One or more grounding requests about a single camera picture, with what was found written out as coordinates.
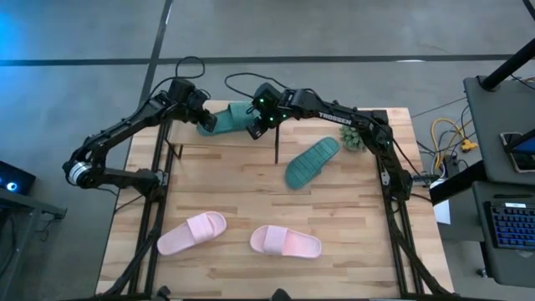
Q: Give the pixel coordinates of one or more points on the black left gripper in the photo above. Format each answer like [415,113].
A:
[197,102]

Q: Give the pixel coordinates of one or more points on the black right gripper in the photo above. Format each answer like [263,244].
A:
[267,102]

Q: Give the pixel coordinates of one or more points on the green rubber slide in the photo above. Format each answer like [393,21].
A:
[313,163]
[232,119]

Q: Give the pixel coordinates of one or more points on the pink rubber slide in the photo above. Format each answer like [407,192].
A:
[286,242]
[192,232]

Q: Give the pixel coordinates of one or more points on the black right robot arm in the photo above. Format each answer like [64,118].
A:
[347,119]

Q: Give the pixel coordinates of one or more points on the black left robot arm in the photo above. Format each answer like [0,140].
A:
[125,121]

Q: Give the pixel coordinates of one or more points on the green potted plant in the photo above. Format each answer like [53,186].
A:
[351,140]

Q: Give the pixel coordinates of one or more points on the white paper sheet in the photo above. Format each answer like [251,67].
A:
[442,211]

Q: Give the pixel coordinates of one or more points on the black device with blue light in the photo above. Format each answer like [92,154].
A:
[16,177]

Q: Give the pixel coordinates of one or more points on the grey metal stand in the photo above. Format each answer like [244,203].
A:
[25,205]

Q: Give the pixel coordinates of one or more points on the black diagonal bar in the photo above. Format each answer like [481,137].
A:
[455,184]

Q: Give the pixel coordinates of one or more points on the yellow plug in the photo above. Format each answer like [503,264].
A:
[469,145]

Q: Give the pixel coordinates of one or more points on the grey workstation desk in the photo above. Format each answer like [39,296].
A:
[489,125]

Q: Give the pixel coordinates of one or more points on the black round pole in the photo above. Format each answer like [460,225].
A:
[507,64]

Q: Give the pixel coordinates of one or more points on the smartphone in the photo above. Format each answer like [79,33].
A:
[524,161]

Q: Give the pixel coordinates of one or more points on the black backlit keyboard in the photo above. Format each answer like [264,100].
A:
[514,228]

